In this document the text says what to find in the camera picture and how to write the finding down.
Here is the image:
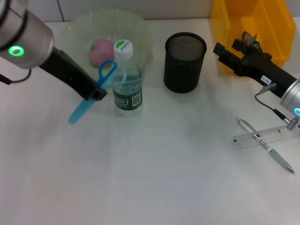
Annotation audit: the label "transparent plastic ruler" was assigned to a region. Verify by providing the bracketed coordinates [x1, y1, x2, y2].
[232, 127, 300, 150]

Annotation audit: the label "silver clear pen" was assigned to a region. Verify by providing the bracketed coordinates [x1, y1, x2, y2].
[236, 116, 295, 174]

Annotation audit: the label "left gripper connector cable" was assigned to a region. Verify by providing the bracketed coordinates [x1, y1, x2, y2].
[0, 69, 32, 85]

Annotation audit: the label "blue scissors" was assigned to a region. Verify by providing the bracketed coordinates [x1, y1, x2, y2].
[68, 60, 127, 126]

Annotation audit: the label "yellow plastic bin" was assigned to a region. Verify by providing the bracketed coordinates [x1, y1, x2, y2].
[210, 0, 296, 75]

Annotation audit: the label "pink toy peach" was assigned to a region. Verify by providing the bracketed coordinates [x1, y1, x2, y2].
[89, 38, 115, 68]

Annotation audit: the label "green plastic wrapper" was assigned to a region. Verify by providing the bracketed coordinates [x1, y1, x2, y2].
[241, 30, 261, 51]

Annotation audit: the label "right gripper connector cable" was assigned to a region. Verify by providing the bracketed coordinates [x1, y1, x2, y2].
[254, 84, 300, 131]

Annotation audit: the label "clear green-label water bottle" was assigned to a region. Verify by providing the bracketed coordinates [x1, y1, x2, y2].
[110, 39, 143, 118]

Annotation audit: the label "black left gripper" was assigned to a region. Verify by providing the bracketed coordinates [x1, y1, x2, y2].
[38, 46, 108, 102]

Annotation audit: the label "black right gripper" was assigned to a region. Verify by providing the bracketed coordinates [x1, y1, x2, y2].
[212, 38, 297, 98]

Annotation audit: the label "translucent green fruit plate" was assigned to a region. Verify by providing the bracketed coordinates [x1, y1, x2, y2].
[61, 8, 156, 86]

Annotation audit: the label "gripper connector cable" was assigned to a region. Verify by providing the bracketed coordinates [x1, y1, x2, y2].
[0, 69, 32, 85]
[254, 84, 300, 131]

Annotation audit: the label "black mesh pen holder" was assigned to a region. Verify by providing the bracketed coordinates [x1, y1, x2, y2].
[163, 32, 208, 94]

